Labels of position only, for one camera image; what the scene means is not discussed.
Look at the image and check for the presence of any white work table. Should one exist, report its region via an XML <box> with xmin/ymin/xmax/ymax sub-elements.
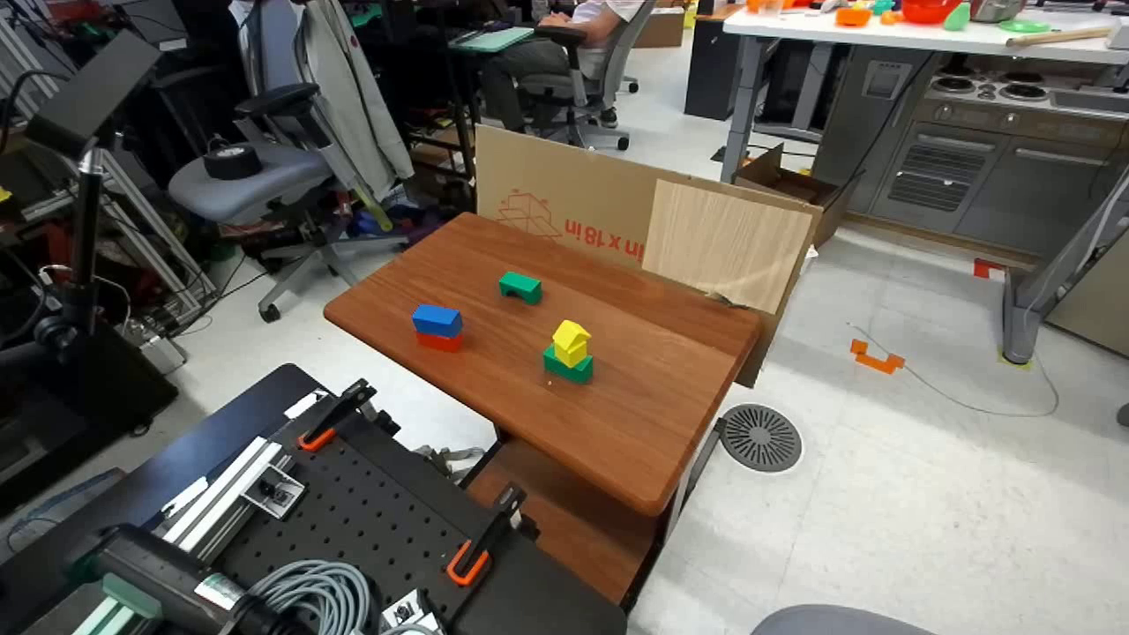
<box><xmin>721</xmin><ymin>7</ymin><xmax>1129</xmax><ymax>367</ymax></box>

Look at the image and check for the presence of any orange black clamp front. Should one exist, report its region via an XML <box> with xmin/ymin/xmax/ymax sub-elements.
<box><xmin>445</xmin><ymin>482</ymin><xmax>527</xmax><ymax>588</ymax></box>

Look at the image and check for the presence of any orange bowl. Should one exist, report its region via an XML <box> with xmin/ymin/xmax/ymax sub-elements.
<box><xmin>838</xmin><ymin>3</ymin><xmax>872</xmax><ymax>29</ymax></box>

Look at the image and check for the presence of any orange black clamp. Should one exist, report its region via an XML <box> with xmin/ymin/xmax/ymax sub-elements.
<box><xmin>445</xmin><ymin>482</ymin><xmax>527</xmax><ymax>588</ymax></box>
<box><xmin>298</xmin><ymin>379</ymin><xmax>378</xmax><ymax>454</ymax></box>

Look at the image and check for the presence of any grey office chair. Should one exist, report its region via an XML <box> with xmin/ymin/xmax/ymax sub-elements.
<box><xmin>157</xmin><ymin>0</ymin><xmax>416</xmax><ymax>320</ymax></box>

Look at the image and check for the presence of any round floor drain cover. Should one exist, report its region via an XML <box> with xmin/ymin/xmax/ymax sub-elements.
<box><xmin>717</xmin><ymin>405</ymin><xmax>802</xmax><ymax>473</ymax></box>

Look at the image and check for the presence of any grey toy kitchen cabinet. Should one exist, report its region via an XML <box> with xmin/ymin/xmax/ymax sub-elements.
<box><xmin>814</xmin><ymin>51</ymin><xmax>1129</xmax><ymax>259</ymax></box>

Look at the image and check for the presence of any green block under yellow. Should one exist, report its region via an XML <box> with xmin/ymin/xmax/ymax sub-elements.
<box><xmin>539</xmin><ymin>346</ymin><xmax>598</xmax><ymax>386</ymax></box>

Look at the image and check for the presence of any yellow building block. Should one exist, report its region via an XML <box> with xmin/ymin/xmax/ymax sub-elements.
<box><xmin>552</xmin><ymin>320</ymin><xmax>588</xmax><ymax>367</ymax></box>

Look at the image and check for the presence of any seated person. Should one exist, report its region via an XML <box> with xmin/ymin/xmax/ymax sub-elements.
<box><xmin>481</xmin><ymin>0</ymin><xmax>644</xmax><ymax>130</ymax></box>

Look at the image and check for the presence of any black camera tripod stand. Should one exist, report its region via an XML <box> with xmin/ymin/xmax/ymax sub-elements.
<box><xmin>0</xmin><ymin>29</ymin><xmax>183</xmax><ymax>435</ymax></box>

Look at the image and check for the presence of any silver aluminium rail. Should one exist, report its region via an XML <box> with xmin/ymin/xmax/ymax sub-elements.
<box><xmin>164</xmin><ymin>439</ymin><xmax>284</xmax><ymax>549</ymax></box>

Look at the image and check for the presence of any black perforated mounting board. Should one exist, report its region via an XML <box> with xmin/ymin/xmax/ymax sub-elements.
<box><xmin>0</xmin><ymin>364</ymin><xmax>626</xmax><ymax>635</ymax></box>

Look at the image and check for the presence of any red building block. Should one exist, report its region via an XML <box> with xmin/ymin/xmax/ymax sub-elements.
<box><xmin>416</xmin><ymin>331</ymin><xmax>466</xmax><ymax>353</ymax></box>

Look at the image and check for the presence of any coiled grey cable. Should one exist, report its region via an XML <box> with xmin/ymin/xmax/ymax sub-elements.
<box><xmin>246</xmin><ymin>558</ymin><xmax>378</xmax><ymax>635</ymax></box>

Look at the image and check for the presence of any green building block rear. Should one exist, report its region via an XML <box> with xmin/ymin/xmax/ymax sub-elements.
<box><xmin>497</xmin><ymin>272</ymin><xmax>544</xmax><ymax>305</ymax></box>

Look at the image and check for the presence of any cardboard box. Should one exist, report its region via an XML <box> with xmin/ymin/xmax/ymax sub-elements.
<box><xmin>478</xmin><ymin>124</ymin><xmax>824</xmax><ymax>386</ymax></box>

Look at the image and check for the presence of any wooden table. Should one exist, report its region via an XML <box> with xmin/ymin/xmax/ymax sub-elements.
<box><xmin>326</xmin><ymin>217</ymin><xmax>767</xmax><ymax>604</ymax></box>

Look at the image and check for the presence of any blue building block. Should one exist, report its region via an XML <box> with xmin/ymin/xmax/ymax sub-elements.
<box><xmin>414</xmin><ymin>305</ymin><xmax>463</xmax><ymax>340</ymax></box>

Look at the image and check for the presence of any orange black clamp rear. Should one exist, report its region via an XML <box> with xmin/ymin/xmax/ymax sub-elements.
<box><xmin>298</xmin><ymin>379</ymin><xmax>378</xmax><ymax>454</ymax></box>

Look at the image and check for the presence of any orange bracket on floor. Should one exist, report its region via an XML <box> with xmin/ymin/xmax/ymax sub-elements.
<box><xmin>852</xmin><ymin>340</ymin><xmax>902</xmax><ymax>373</ymax></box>

